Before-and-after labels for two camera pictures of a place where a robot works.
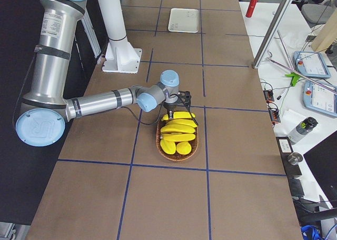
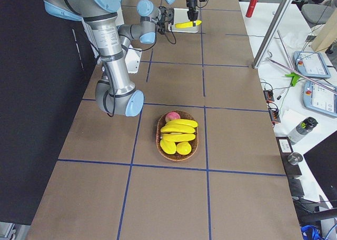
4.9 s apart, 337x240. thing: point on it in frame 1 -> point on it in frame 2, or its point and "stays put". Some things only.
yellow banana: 178,115 -> 187,24
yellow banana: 177,128 stays put
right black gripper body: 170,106 -> 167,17
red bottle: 253,3 stays put
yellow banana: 182,121 stays put
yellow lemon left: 169,147 stays put
